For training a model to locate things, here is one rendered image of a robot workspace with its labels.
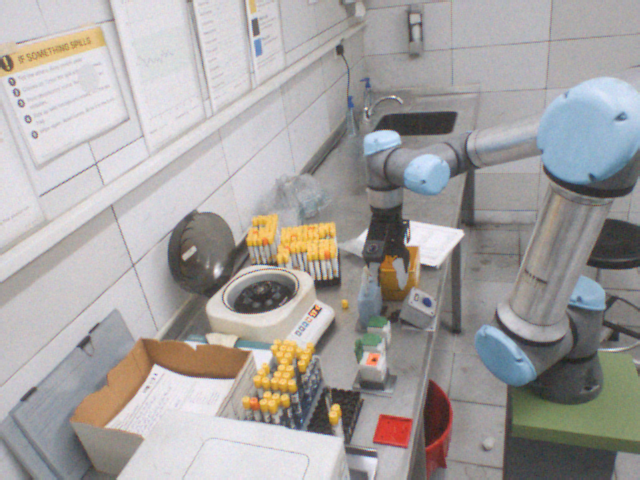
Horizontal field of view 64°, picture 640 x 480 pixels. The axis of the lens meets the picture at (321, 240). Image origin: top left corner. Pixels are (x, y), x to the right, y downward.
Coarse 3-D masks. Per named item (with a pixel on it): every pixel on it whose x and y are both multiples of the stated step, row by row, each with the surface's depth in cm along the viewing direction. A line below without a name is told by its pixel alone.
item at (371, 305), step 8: (376, 288) 129; (360, 296) 127; (368, 296) 127; (376, 296) 129; (360, 304) 127; (368, 304) 126; (376, 304) 129; (360, 312) 128; (368, 312) 127; (376, 312) 130; (384, 312) 135; (360, 320) 129; (368, 320) 129; (360, 328) 131
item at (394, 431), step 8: (384, 416) 106; (392, 416) 106; (384, 424) 105; (392, 424) 104; (400, 424) 104; (408, 424) 104; (376, 432) 103; (384, 432) 103; (392, 432) 103; (400, 432) 103; (408, 432) 102; (376, 440) 101; (384, 440) 101; (392, 440) 101; (400, 440) 101; (408, 440) 100
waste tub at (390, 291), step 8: (408, 248) 146; (416, 248) 145; (416, 256) 140; (384, 264) 151; (416, 264) 139; (384, 272) 137; (392, 272) 136; (408, 272) 134; (416, 272) 139; (384, 280) 138; (392, 280) 137; (408, 280) 136; (416, 280) 139; (384, 288) 139; (392, 288) 138; (408, 288) 137; (416, 288) 140; (384, 296) 140; (392, 296) 140; (400, 296) 139
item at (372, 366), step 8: (368, 352) 113; (368, 360) 111; (376, 360) 111; (384, 360) 111; (360, 368) 111; (368, 368) 110; (376, 368) 109; (384, 368) 112; (368, 376) 111; (376, 376) 110
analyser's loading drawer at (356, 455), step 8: (344, 448) 95; (352, 448) 94; (360, 448) 94; (368, 448) 93; (352, 456) 95; (360, 456) 94; (368, 456) 94; (376, 456) 93; (352, 464) 93; (360, 464) 93; (368, 464) 93; (376, 464) 93; (352, 472) 89; (360, 472) 89; (368, 472) 91
